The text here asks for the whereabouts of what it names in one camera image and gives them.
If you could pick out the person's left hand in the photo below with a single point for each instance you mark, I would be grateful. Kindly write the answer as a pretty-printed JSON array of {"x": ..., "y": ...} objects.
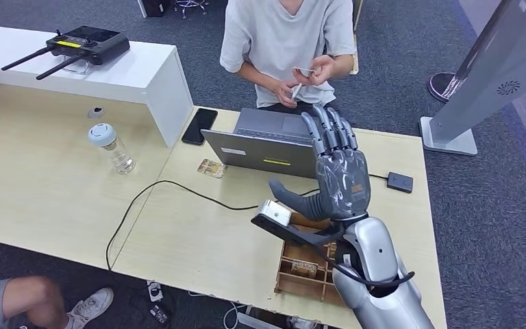
[{"x": 319, "y": 70}]

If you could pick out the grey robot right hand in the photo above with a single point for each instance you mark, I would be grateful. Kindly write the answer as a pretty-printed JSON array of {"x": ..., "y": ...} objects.
[{"x": 342, "y": 181}]

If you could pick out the person's right hand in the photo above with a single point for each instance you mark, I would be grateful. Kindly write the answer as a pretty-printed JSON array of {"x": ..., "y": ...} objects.
[{"x": 285, "y": 93}]

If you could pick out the autumn print ID card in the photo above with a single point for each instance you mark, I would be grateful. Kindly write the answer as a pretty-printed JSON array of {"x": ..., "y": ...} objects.
[{"x": 296, "y": 91}]

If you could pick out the key card with road picture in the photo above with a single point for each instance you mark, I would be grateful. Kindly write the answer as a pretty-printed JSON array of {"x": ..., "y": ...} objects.
[{"x": 304, "y": 70}]

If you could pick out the person's right forearm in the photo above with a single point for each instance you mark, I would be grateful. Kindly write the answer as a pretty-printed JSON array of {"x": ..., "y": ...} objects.
[{"x": 256, "y": 77}]

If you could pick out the person's left forearm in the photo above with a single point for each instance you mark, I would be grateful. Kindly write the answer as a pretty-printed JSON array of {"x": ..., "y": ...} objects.
[{"x": 342, "y": 65}]

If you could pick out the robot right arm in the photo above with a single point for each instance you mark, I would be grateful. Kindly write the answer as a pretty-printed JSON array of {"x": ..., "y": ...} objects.
[{"x": 376, "y": 281}]

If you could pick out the person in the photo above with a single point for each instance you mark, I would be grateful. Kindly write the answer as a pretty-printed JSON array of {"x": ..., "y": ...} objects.
[
  {"x": 285, "y": 41},
  {"x": 27, "y": 299}
]

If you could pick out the key card with HOTEL print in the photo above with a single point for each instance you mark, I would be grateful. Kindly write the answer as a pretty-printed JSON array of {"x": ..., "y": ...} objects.
[{"x": 304, "y": 269}]

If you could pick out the wooden card organizer tray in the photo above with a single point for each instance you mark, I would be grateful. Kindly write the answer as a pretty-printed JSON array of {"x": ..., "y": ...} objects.
[{"x": 299, "y": 277}]

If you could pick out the autumn picture key card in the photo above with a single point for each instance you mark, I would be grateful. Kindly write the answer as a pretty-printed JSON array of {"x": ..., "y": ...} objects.
[{"x": 212, "y": 168}]

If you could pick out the yellow floor tape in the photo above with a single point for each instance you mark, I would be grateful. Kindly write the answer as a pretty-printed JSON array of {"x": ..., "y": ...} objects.
[{"x": 356, "y": 50}]

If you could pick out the small black box device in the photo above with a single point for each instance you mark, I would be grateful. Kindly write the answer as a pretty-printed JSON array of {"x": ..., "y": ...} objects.
[{"x": 399, "y": 182}]

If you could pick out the grey laptop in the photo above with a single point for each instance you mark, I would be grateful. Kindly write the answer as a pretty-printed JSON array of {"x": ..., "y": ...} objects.
[{"x": 263, "y": 150}]

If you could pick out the black smartphone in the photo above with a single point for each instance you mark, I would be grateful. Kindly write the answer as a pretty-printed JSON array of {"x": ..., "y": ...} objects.
[{"x": 199, "y": 126}]

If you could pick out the round chrome base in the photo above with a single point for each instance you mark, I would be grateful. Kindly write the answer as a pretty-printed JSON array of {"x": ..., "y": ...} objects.
[{"x": 437, "y": 87}]

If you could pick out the chrome stool base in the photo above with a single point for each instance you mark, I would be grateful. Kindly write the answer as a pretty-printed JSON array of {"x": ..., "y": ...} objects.
[{"x": 190, "y": 6}]

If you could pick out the white raised counter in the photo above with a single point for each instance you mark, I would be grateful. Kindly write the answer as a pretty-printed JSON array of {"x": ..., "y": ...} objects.
[{"x": 131, "y": 77}]

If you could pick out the black cabinet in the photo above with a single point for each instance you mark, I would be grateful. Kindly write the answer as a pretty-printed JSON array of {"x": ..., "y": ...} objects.
[{"x": 155, "y": 7}]

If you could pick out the grey kiosk display stand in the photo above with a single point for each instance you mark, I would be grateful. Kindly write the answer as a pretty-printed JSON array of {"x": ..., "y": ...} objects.
[{"x": 494, "y": 77}]

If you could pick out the clear bottle pale blue cap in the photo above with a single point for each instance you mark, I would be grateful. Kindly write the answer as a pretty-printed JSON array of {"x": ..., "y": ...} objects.
[{"x": 114, "y": 150}]

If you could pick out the grey desk grommet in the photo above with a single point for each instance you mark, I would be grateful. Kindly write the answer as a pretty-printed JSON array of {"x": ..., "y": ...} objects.
[{"x": 96, "y": 112}]

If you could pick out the black remote controller with antennas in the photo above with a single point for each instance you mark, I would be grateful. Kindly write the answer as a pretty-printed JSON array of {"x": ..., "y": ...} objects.
[{"x": 91, "y": 44}]

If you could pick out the clear plastic stand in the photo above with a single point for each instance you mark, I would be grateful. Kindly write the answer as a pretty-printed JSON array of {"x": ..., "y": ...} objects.
[{"x": 77, "y": 68}]

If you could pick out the white power strip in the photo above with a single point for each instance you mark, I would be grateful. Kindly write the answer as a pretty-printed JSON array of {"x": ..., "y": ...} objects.
[{"x": 154, "y": 290}]

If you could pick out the white shoe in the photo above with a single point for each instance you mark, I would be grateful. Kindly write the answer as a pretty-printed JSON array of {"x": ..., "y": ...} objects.
[{"x": 90, "y": 306}]

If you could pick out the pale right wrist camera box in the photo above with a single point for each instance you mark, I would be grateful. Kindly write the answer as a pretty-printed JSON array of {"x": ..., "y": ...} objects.
[{"x": 274, "y": 212}]

